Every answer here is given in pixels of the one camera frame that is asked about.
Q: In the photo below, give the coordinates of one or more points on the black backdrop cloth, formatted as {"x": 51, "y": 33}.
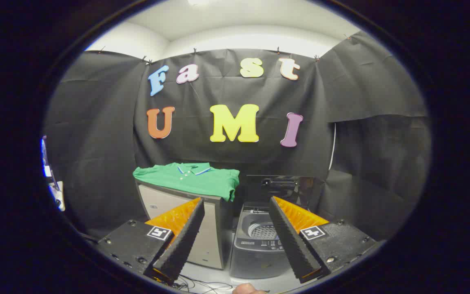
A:
{"x": 227, "y": 163}

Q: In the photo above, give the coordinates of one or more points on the grey cabinet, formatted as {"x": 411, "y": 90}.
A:
{"x": 161, "y": 204}

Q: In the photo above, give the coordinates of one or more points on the grey washing machine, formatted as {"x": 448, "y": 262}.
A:
{"x": 251, "y": 257}

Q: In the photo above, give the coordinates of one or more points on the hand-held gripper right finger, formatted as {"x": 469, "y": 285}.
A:
{"x": 290, "y": 241}

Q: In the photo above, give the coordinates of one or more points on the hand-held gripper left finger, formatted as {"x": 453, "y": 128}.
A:
{"x": 186, "y": 241}

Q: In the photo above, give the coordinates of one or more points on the white and blue equipment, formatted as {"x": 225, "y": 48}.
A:
{"x": 53, "y": 188}

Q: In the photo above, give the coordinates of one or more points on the dark washing machine lid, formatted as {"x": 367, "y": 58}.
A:
{"x": 280, "y": 192}

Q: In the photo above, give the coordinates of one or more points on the green polo shirt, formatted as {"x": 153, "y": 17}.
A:
{"x": 202, "y": 181}

